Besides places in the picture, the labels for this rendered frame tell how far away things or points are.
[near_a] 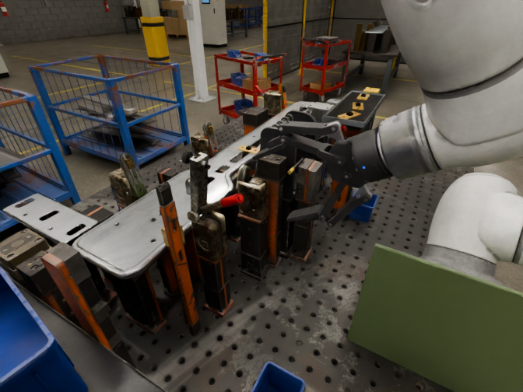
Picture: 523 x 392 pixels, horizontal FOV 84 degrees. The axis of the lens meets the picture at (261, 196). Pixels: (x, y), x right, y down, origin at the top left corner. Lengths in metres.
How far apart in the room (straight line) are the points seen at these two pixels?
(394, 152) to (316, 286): 0.69
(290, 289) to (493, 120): 0.79
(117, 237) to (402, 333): 0.73
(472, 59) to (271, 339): 0.78
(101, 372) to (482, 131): 0.59
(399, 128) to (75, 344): 0.58
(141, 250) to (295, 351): 0.49
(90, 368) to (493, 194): 0.88
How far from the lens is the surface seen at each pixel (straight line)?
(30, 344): 0.64
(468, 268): 0.84
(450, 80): 0.35
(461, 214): 0.86
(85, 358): 0.58
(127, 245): 0.78
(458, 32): 0.33
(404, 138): 0.41
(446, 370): 0.91
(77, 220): 0.92
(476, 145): 0.40
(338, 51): 8.78
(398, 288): 0.73
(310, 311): 0.97
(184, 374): 0.89
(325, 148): 0.48
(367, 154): 0.43
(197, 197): 0.67
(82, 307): 0.54
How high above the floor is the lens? 1.49
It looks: 34 degrees down
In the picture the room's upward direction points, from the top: straight up
